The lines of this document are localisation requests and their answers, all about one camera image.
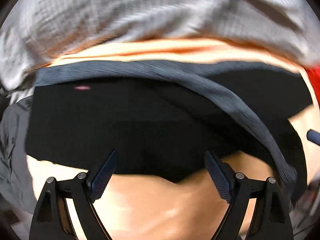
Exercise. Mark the peach bed sheet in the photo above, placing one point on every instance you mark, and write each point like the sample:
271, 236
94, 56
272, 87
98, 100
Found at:
140, 206

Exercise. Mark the black pants with blue stripe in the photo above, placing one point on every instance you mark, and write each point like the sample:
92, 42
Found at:
160, 116

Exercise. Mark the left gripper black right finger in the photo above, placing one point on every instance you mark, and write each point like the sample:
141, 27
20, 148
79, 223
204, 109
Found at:
270, 218

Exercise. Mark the grey white striped duvet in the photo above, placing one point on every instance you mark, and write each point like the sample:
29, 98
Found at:
36, 32

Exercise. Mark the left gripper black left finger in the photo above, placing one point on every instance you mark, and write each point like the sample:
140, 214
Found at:
51, 218

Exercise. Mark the red patterned pillow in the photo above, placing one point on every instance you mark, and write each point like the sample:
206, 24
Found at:
314, 77

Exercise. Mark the grey button shirt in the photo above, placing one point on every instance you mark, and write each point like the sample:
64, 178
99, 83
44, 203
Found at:
16, 181

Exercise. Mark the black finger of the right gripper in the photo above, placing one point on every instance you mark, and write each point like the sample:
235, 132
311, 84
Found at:
313, 136

